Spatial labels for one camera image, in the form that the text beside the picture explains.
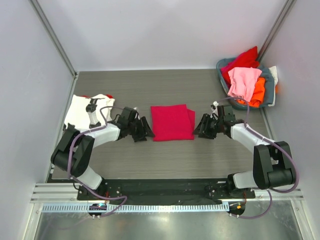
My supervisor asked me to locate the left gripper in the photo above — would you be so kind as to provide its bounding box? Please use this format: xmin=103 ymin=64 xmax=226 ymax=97
xmin=127 ymin=116 xmax=155 ymax=142

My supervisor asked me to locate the crimson t shirt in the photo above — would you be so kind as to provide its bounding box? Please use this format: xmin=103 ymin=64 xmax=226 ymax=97
xmin=150 ymin=104 xmax=196 ymax=142

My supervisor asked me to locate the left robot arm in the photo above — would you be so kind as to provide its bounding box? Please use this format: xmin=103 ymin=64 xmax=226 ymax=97
xmin=50 ymin=107 xmax=155 ymax=200

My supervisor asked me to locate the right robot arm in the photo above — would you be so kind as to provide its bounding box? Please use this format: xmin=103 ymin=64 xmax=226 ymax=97
xmin=193 ymin=101 xmax=299 ymax=198

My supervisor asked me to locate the pink t shirt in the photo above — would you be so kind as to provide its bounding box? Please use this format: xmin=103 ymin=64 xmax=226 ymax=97
xmin=227 ymin=67 xmax=265 ymax=107

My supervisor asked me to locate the orange t shirt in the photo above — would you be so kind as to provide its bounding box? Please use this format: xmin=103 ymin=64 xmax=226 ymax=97
xmin=232 ymin=77 xmax=266 ymax=107

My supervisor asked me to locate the blue laundry basket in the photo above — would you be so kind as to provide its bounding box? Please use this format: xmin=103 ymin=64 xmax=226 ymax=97
xmin=216 ymin=57 xmax=276 ymax=110

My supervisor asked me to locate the folded white t shirt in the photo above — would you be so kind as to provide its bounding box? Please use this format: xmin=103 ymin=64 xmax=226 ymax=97
xmin=64 ymin=94 xmax=116 ymax=131

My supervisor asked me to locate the red t shirt in basket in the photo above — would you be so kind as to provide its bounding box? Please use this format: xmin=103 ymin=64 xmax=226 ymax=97
xmin=220 ymin=46 xmax=260 ymax=87

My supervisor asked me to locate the white cloth in basket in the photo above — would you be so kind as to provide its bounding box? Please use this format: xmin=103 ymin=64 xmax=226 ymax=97
xmin=268 ymin=65 xmax=279 ymax=86

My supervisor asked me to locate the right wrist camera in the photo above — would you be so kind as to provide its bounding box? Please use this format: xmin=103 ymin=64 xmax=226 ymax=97
xmin=211 ymin=101 xmax=219 ymax=116

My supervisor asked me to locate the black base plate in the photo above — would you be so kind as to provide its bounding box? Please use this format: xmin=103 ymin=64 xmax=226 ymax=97
xmin=77 ymin=177 xmax=256 ymax=204

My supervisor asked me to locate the slotted cable duct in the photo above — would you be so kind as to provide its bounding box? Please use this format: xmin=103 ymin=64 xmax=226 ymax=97
xmin=42 ymin=202 xmax=229 ymax=214

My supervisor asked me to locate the right aluminium frame post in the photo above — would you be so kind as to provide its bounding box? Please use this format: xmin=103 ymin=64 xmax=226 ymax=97
xmin=257 ymin=0 xmax=297 ymax=62

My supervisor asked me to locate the aluminium frame post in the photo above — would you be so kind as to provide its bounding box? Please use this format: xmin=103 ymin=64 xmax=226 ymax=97
xmin=28 ymin=0 xmax=77 ymax=78
xmin=257 ymin=0 xmax=297 ymax=62

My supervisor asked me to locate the left aluminium frame post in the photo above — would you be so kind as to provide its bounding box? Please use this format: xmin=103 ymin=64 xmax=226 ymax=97
xmin=28 ymin=0 xmax=77 ymax=78

